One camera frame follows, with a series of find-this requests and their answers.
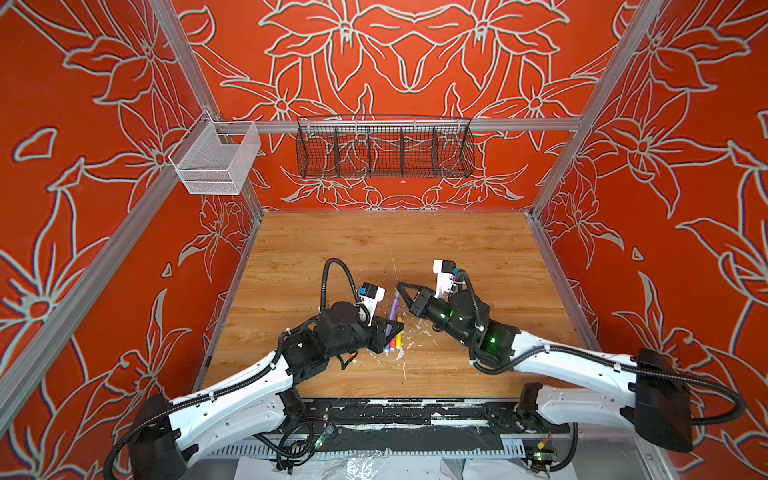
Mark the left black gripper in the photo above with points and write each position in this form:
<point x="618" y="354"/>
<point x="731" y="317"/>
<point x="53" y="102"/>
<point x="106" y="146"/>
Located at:
<point x="378" y="329"/>

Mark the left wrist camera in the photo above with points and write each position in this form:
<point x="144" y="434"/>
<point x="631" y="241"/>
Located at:
<point x="370" y="296"/>

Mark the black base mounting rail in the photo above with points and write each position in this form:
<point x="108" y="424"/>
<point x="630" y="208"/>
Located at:
<point x="499" y="415"/>

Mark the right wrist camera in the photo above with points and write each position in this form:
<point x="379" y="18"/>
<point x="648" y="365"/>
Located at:
<point x="446" y="284"/>

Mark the black wire mesh basket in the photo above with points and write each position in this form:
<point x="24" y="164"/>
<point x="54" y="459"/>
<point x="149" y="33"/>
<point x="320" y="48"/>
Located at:
<point x="365" y="146"/>

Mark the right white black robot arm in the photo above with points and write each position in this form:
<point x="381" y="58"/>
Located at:
<point x="639" y="392"/>

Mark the white slotted cable duct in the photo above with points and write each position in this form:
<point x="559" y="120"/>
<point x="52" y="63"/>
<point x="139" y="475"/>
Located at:
<point x="510" y="448"/>

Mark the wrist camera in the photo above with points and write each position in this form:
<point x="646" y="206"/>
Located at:
<point x="446" y="284"/>
<point x="370" y="296"/>

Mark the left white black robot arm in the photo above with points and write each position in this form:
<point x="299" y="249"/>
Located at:
<point x="168" y="436"/>

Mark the right base cable connector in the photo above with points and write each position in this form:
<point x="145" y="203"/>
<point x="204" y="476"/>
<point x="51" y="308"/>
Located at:
<point x="543" y="458"/>

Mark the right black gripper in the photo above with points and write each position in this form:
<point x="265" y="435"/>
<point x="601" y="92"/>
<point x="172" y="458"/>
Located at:
<point x="422" y="303"/>

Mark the purple marker pen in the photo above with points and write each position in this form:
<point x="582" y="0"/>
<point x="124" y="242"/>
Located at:
<point x="392" y="312"/>

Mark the white wire mesh basket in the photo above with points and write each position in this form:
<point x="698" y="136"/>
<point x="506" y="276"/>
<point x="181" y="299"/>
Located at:
<point x="214" y="157"/>

